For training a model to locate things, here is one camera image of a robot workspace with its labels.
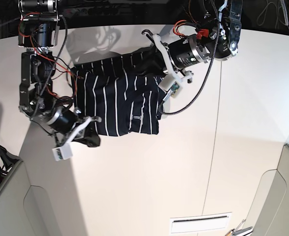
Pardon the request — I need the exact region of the navy white striped T-shirt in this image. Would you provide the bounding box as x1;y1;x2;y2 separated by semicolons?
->
71;50;165;137

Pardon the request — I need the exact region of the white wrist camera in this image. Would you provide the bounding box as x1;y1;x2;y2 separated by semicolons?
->
52;143;73;161
159;74;183;98

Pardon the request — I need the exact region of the grey tool at table edge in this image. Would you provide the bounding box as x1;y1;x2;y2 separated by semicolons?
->
225;227;253;236

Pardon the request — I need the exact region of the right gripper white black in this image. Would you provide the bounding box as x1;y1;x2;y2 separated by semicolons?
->
45;107;101;148

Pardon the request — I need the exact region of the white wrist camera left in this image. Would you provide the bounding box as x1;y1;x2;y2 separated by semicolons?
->
159;74;183;98

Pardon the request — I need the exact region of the beige chair right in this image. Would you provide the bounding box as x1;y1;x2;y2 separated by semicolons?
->
243;145;289;236

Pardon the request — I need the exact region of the white power strip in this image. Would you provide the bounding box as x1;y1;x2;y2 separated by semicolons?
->
64;7;119;17

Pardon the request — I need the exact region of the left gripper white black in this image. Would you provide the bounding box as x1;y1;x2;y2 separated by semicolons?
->
134;31;215;76

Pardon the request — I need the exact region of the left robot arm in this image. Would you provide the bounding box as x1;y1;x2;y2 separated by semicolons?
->
133;0;243;83

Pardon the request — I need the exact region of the beige chair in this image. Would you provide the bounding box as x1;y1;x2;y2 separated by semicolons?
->
0;161;53;236
243;145;289;236

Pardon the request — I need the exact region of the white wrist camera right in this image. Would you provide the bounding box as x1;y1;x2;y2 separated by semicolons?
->
52;143;73;161

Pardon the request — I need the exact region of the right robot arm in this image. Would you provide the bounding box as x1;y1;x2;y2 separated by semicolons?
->
18;0;100;148

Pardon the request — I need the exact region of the beige chair left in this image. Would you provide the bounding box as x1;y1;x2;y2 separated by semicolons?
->
0;161;53;236

